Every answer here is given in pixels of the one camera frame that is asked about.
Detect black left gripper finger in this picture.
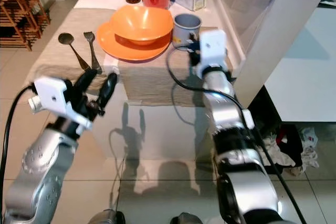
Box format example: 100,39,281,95
79,69,99,98
100,72,118,110

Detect grey mug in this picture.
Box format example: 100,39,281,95
172,13,203,51

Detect beige cloth placemat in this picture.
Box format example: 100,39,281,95
26,9,235,107

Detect orange plate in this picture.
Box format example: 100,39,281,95
97,20,173,62

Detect metal fork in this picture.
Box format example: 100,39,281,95
83,31,103,74

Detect metal spoon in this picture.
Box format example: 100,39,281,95
58,33,91,72

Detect orange bowl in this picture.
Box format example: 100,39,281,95
110,5,175,46

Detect white counter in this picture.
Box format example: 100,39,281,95
210,0,336,123

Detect wooden rack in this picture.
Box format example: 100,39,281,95
0,0,46,51

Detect grey left robot foot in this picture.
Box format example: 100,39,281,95
87,209,122,224

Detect grey robot foot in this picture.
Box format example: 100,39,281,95
169,212,211,224
87,209,122,224

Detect grey right robot foot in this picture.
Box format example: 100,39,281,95
169,212,211,224

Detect crumpled white cloth pile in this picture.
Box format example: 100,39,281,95
262,124,322,177

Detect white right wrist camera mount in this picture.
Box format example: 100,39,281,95
195,29,228,78

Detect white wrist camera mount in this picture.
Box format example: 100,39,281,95
195,29,228,78
30,76,93,136

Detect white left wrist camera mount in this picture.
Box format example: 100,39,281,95
30,76,93,136

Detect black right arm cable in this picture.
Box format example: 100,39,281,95
165,47,308,224

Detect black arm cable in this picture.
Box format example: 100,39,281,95
165,47,308,224
0,84,35,196

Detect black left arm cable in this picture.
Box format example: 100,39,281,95
0,84,35,196

